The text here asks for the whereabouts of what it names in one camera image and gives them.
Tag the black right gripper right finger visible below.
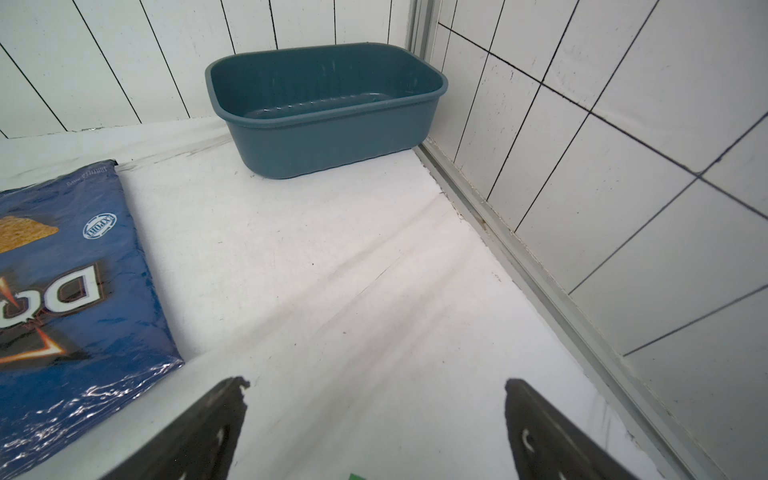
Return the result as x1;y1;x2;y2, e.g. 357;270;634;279
505;378;635;480

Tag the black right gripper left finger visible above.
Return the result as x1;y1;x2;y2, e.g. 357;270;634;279
104;376;250;479

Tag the teal plastic storage box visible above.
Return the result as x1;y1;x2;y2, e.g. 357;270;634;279
205;43;448;180

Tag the blue Doritos chip bag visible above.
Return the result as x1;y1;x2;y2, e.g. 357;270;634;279
1;160;183;479

